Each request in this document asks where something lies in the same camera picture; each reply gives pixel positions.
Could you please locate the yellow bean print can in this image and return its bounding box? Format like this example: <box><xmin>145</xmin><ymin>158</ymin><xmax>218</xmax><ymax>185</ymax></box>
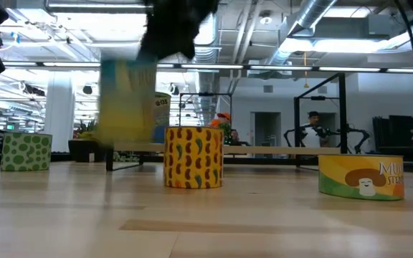
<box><xmin>163</xmin><ymin>125</ymin><xmax>224</xmax><ymax>190</ymax></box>

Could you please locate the small green background plant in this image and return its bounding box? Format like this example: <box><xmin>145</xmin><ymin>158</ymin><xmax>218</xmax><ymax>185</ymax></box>
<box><xmin>217</xmin><ymin>121</ymin><xmax>234</xmax><ymax>145</ymax></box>

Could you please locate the tall yellow corn can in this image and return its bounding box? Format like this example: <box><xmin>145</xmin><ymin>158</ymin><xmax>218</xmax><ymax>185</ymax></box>
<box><xmin>97</xmin><ymin>57</ymin><xmax>159</xmax><ymax>146</ymax></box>

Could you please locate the green peas polka dot can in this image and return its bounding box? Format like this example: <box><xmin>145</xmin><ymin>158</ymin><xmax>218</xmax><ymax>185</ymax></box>
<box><xmin>0</xmin><ymin>132</ymin><xmax>53</xmax><ymax>172</ymax></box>

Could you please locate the succulent plant in dark pot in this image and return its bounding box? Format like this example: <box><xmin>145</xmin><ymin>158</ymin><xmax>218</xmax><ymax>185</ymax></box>
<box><xmin>67</xmin><ymin>120</ymin><xmax>102</xmax><ymax>163</ymax></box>

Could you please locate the tall peas label can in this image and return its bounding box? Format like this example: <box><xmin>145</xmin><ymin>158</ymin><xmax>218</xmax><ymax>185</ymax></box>
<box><xmin>153</xmin><ymin>92</ymin><xmax>172</xmax><ymax>144</ymax></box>

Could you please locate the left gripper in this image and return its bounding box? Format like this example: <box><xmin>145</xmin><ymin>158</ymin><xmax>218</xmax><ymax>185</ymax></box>
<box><xmin>140</xmin><ymin>0</ymin><xmax>220</xmax><ymax>60</ymax></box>

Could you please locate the white building column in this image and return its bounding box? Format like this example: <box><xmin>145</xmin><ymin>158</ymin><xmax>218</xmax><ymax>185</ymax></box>
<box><xmin>42</xmin><ymin>71</ymin><xmax>76</xmax><ymax>154</ymax></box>

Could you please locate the wooden shelf with black frame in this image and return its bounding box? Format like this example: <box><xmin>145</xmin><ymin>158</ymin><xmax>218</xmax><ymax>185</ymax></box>
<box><xmin>105</xmin><ymin>72</ymin><xmax>348</xmax><ymax>172</ymax></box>

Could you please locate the person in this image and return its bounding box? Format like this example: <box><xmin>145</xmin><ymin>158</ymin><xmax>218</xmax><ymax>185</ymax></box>
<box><xmin>299</xmin><ymin>110</ymin><xmax>331</xmax><ymax>148</ymax></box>

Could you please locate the mushroom label can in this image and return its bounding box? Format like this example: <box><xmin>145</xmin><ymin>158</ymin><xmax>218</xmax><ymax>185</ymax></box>
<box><xmin>318</xmin><ymin>153</ymin><xmax>406</xmax><ymax>201</ymax></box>

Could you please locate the black equipment rack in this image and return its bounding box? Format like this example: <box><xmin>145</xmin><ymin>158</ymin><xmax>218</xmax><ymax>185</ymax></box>
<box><xmin>372</xmin><ymin>114</ymin><xmax>413</xmax><ymax>148</ymax></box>

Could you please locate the orange toy figure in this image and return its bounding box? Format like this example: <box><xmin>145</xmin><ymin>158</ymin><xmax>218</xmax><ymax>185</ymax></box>
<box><xmin>209</xmin><ymin>112</ymin><xmax>233</xmax><ymax>129</ymax></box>

